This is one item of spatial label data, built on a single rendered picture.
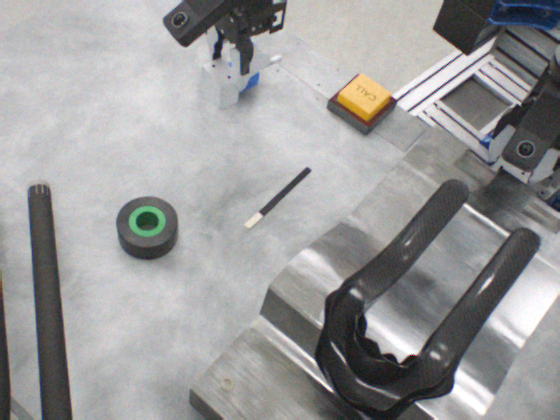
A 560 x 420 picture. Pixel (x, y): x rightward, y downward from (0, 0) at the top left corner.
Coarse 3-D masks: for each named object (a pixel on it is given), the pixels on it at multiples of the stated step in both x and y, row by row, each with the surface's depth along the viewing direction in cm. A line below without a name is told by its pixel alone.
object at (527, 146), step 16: (544, 96) 88; (528, 112) 88; (544, 112) 88; (528, 128) 88; (544, 128) 88; (512, 144) 88; (528, 144) 87; (544, 144) 87; (512, 160) 88; (528, 160) 87
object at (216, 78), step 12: (216, 60) 106; (276, 60) 111; (204, 72) 106; (216, 72) 105; (228, 72) 105; (204, 84) 108; (216, 84) 104; (228, 84) 104; (252, 84) 109; (216, 96) 106; (228, 96) 106
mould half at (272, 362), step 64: (384, 192) 93; (512, 192) 94; (320, 256) 81; (448, 256) 89; (256, 320) 83; (320, 320) 77; (384, 320) 77; (512, 320) 85; (256, 384) 80; (320, 384) 80
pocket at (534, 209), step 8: (536, 200) 96; (528, 208) 97; (536, 208) 96; (544, 208) 95; (528, 216) 96; (536, 216) 96; (544, 216) 96; (552, 216) 95; (544, 224) 95; (552, 224) 96; (552, 232) 95
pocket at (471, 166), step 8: (464, 152) 98; (456, 160) 97; (464, 160) 99; (472, 160) 98; (464, 168) 99; (472, 168) 99; (480, 168) 98; (488, 168) 98; (472, 176) 98; (480, 176) 99; (488, 176) 98; (480, 184) 98
